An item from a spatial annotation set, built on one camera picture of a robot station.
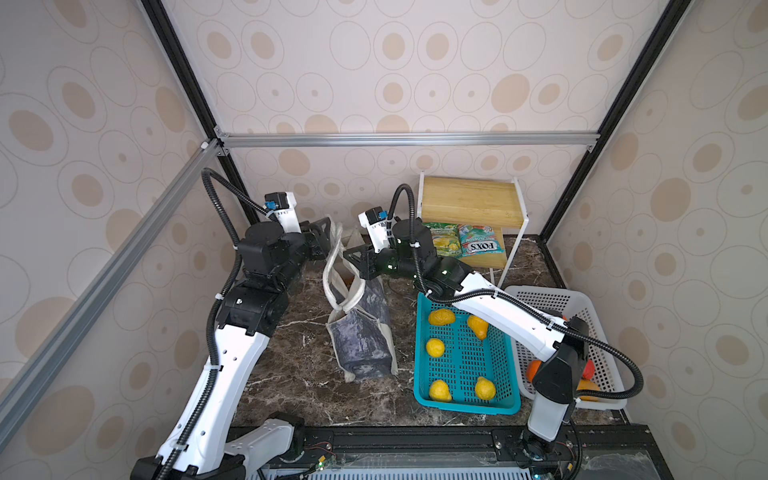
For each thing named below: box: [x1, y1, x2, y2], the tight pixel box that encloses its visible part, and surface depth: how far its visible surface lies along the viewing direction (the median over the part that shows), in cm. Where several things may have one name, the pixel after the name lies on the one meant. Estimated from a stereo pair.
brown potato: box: [338, 270, 355, 291], surface depth 75 cm
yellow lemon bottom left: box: [429, 379, 452, 402], surface depth 80 cm
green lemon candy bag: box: [422, 222, 462, 257], surface depth 94 cm
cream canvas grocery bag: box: [323, 223, 398, 383], surface depth 74 cm
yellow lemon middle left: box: [426, 338, 445, 358], surface depth 88 cm
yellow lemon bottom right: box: [475, 376, 496, 401], surface depth 80 cm
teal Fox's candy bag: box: [458, 224, 505, 258], surface depth 96 cm
